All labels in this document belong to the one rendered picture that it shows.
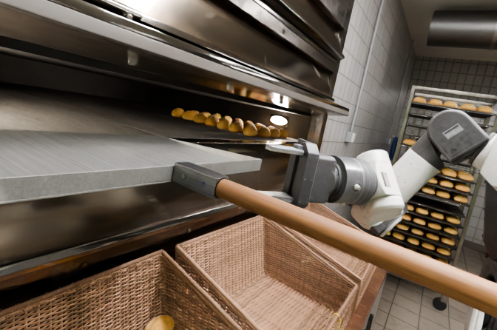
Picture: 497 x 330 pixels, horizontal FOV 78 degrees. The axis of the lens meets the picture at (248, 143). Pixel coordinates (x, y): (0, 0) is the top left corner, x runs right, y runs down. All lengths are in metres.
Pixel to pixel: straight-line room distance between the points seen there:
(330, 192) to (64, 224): 0.57
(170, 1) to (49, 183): 0.59
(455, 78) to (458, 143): 4.59
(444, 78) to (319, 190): 4.96
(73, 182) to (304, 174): 0.33
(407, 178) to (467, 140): 0.16
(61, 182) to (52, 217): 0.37
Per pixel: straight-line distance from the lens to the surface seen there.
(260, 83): 0.94
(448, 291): 0.38
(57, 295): 0.84
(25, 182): 0.40
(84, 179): 0.43
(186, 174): 0.49
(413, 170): 0.89
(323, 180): 0.55
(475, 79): 5.44
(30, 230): 0.77
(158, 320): 1.01
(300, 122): 2.01
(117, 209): 0.86
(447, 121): 0.87
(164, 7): 0.85
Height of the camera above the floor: 1.32
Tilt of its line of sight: 7 degrees down
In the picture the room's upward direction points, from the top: 11 degrees clockwise
